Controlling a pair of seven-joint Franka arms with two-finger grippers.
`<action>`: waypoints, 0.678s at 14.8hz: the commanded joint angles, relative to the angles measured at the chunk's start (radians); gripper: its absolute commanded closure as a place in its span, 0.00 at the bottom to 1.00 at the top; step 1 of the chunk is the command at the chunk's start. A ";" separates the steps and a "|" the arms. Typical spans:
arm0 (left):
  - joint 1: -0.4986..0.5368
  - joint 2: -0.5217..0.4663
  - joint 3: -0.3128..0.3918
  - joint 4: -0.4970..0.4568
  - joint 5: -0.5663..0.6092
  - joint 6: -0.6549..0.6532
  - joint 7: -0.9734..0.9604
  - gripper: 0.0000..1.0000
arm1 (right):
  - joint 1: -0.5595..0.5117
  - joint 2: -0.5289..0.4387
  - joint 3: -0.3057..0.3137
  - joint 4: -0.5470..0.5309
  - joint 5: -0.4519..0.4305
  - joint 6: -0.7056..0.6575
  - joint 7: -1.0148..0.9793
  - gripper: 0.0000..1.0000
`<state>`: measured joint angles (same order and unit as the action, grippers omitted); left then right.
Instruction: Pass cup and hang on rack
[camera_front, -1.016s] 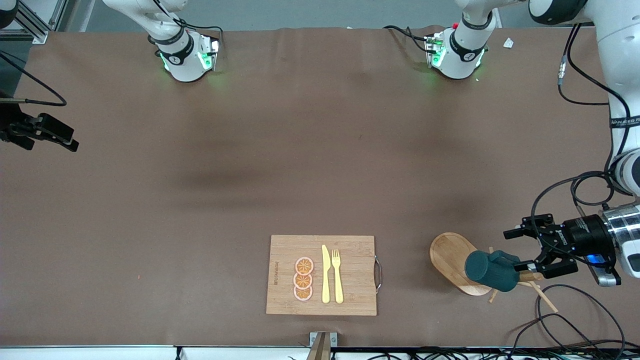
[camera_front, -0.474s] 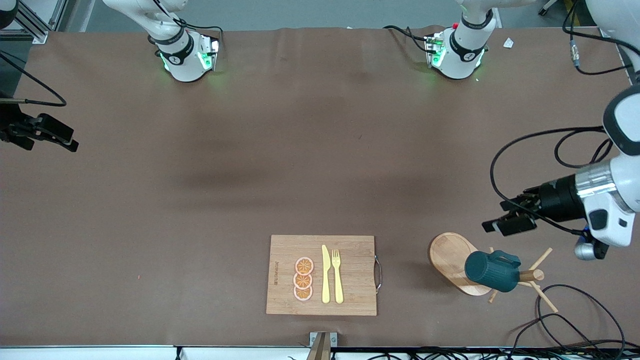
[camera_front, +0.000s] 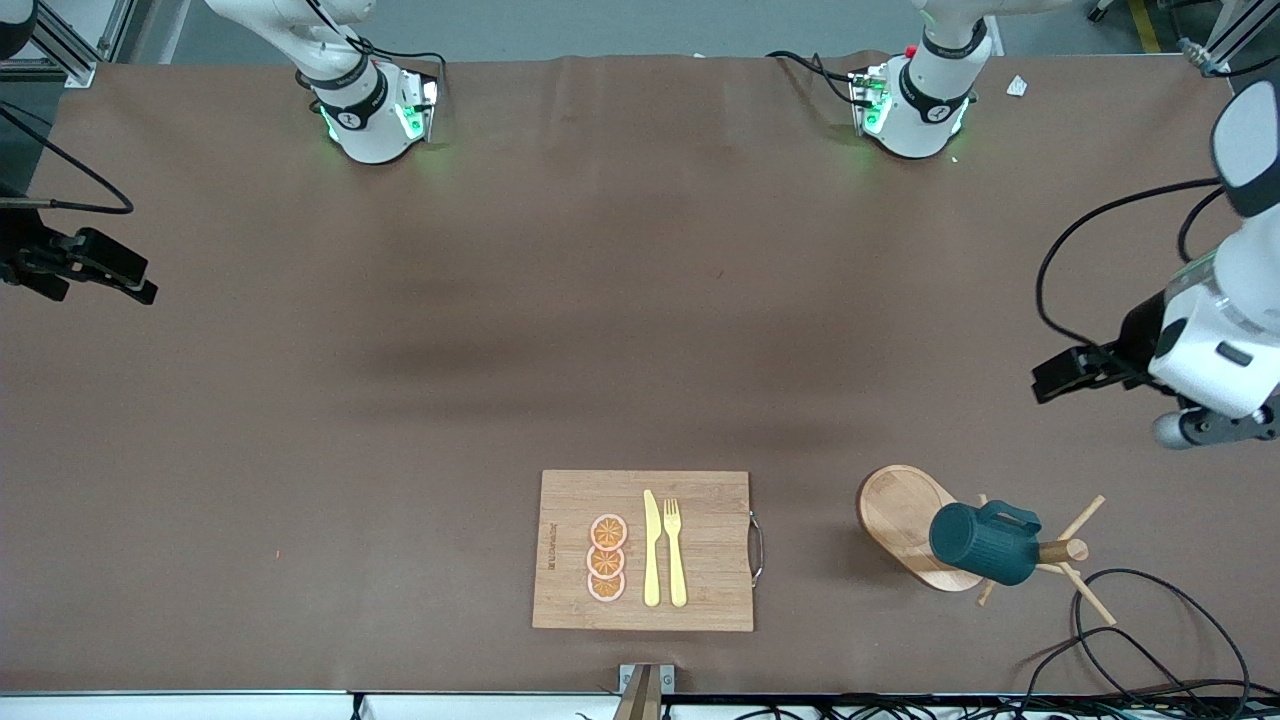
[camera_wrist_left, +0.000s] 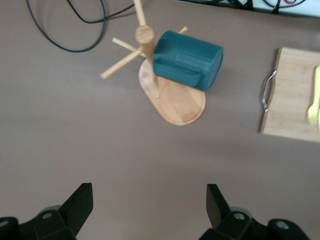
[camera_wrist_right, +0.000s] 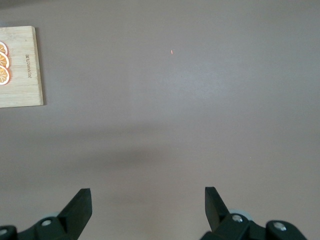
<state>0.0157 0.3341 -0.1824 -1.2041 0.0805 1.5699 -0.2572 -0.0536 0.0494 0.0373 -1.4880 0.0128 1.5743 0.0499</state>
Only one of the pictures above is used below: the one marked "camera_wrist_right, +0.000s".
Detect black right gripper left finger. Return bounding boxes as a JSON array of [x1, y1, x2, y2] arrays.
[[0, 188, 93, 240]]

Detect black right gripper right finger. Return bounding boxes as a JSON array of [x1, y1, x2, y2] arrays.
[[199, 186, 309, 240]]

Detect bamboo cutting board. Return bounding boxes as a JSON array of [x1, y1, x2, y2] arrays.
[[0, 25, 45, 109]]

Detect orange slice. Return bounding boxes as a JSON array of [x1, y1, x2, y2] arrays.
[[0, 65, 12, 86]]

